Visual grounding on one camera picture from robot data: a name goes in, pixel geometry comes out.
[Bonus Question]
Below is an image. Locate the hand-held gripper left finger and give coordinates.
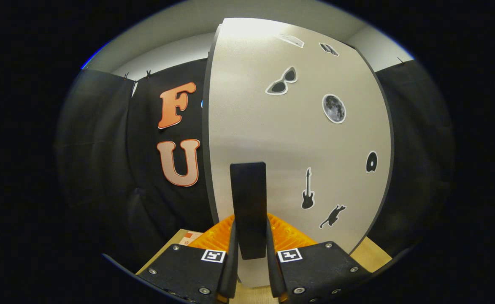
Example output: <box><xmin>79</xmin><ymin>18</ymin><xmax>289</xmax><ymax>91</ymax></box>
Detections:
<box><xmin>135</xmin><ymin>213</ymin><xmax>238</xmax><ymax>304</ymax></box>

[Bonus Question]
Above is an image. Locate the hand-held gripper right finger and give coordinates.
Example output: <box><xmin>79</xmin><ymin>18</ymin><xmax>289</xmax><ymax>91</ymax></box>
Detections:
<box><xmin>265</xmin><ymin>213</ymin><xmax>372</xmax><ymax>304</ymax></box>

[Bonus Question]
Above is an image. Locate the black door handle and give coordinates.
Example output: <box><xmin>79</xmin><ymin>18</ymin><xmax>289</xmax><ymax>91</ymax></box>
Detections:
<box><xmin>230</xmin><ymin>162</ymin><xmax>268</xmax><ymax>260</ymax></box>

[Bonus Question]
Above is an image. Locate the white orange book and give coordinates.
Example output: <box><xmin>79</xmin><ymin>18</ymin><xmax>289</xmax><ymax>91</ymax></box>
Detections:
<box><xmin>176</xmin><ymin>229</ymin><xmax>206</xmax><ymax>247</ymax></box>

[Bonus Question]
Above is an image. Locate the black backdrop cloth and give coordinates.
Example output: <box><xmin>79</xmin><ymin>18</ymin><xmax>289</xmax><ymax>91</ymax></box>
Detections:
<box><xmin>53</xmin><ymin>57</ymin><xmax>454</xmax><ymax>271</ymax></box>

